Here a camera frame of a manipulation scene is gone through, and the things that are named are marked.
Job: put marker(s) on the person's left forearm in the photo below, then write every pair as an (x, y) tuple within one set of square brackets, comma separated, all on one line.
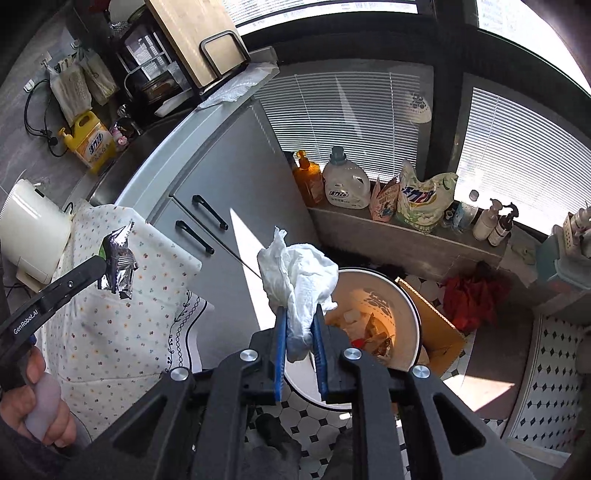
[(18, 457)]

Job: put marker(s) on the silver foil wrapper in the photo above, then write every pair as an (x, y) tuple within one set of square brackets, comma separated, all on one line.
[(119, 267)]

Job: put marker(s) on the pink refill pouch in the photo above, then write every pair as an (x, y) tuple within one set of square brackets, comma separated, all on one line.
[(384, 203)]

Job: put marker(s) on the small pink figure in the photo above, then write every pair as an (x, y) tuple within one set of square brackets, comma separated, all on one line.
[(119, 138)]

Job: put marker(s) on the green storage basket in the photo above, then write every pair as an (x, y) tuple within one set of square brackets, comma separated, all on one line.
[(558, 267)]

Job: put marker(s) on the printed snack wrapper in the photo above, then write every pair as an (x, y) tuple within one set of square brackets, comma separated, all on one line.
[(378, 341)]

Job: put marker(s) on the yellow detergent jug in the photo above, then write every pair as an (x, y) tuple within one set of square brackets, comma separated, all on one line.
[(92, 143)]

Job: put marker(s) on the person's left leg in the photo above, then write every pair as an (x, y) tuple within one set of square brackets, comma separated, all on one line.
[(277, 443)]

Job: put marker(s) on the white electric kettle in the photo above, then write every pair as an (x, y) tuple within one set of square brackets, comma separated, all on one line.
[(32, 226)]

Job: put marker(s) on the white round bin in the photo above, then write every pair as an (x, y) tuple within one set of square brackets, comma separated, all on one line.
[(397, 295)]

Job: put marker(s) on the person's left hand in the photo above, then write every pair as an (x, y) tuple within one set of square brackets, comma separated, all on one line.
[(14, 410)]

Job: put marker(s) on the grey cabinet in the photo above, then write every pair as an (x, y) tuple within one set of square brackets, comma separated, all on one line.
[(249, 175)]

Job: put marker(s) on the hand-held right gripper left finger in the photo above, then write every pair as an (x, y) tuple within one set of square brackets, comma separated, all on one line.
[(280, 350)]

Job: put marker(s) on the hanging plastic bag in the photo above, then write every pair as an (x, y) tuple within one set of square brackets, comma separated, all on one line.
[(99, 76), (67, 92)]

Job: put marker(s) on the person's leg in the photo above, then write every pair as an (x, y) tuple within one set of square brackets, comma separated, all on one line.
[(277, 443), (341, 454)]

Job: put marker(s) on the crumpled paper scrap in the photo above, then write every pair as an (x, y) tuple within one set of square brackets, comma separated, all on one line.
[(352, 316)]

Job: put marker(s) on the white window blind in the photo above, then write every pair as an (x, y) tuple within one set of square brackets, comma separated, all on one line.
[(521, 152), (341, 110)]

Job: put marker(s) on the white tissue paper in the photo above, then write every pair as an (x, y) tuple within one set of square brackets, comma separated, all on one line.
[(295, 272)]

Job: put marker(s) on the white dish cloth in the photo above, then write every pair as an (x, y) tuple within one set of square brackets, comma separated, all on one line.
[(240, 85)]

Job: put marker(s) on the thin black rod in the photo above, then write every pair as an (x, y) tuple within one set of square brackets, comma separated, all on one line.
[(240, 259)]

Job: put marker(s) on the green white detergent bag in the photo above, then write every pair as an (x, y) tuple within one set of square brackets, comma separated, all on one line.
[(422, 201)]

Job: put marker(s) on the cardboard box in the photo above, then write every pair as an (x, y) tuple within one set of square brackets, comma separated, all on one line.
[(438, 332)]

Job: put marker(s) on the white pump bottle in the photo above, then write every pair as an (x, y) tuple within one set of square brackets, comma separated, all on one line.
[(485, 224)]

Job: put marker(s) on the black dish rack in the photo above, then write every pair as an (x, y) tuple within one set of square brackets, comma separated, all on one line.
[(143, 69)]

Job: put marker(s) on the orange pump bottle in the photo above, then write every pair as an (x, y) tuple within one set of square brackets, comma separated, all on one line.
[(308, 182)]

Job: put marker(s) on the wooden cutting board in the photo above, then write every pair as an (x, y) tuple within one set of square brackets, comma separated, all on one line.
[(194, 32)]

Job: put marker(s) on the dark pump bottle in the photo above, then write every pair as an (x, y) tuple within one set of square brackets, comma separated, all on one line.
[(501, 230)]

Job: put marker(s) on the red wrapper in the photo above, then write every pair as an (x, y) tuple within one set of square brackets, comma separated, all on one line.
[(358, 343)]

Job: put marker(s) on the metal faucet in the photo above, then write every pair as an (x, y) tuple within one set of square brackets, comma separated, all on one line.
[(127, 120)]

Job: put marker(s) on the person's right leg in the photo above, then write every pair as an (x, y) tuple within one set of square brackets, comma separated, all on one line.
[(341, 454)]

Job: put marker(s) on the floral tablecloth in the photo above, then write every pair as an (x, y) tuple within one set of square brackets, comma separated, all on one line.
[(138, 323)]

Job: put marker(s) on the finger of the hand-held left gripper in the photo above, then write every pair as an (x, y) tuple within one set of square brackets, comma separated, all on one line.
[(78, 279)]

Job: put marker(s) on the red cloth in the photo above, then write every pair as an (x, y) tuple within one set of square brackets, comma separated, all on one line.
[(475, 302)]

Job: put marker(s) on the small clear bottle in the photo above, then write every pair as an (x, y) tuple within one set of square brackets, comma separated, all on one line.
[(466, 212)]

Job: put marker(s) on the white patterned hanging object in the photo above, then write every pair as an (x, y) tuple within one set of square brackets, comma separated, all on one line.
[(418, 107)]

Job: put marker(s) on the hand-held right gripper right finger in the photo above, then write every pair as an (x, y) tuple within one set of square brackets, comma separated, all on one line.
[(319, 350)]

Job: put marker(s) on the white detergent bottle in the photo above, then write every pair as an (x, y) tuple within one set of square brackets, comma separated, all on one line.
[(346, 187)]

